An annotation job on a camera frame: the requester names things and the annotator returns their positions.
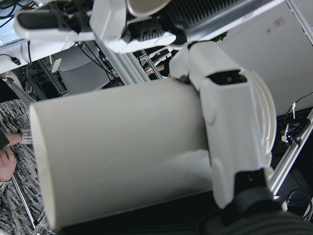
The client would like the beige thick-walled cup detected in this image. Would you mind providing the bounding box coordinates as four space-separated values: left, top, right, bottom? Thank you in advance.
125 0 172 17

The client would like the aluminium frame profile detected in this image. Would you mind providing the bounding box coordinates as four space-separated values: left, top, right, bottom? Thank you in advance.
268 117 313 199

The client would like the white textured paper cup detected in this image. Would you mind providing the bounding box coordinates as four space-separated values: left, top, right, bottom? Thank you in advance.
29 70 277 231

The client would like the person in patterned sweater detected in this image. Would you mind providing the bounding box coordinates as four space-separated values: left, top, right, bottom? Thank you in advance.
0 78 58 235

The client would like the grey office chair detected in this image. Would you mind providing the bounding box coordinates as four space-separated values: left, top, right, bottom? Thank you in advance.
50 45 111 95

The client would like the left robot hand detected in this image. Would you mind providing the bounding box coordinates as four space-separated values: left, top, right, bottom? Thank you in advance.
13 0 265 53

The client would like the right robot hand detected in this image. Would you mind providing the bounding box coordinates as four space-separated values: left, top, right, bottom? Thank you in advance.
168 41 313 235

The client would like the aluminium profile post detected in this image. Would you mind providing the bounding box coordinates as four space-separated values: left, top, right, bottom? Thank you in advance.
97 41 163 86

